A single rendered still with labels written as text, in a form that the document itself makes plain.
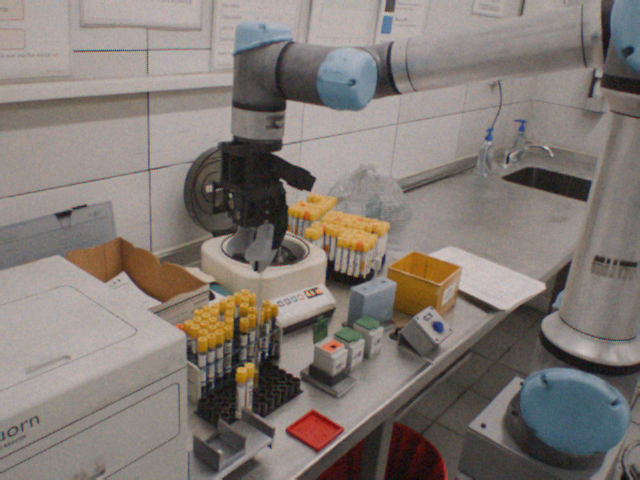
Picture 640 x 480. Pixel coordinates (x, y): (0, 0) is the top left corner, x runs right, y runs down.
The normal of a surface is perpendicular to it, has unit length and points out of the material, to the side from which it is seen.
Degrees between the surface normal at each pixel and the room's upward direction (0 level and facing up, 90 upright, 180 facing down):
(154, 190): 90
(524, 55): 105
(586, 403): 96
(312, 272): 90
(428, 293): 90
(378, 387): 0
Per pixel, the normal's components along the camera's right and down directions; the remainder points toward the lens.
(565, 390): -0.48, 0.39
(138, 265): -0.62, 0.21
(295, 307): 0.36, -0.69
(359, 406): 0.09, -0.92
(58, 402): 0.78, 0.29
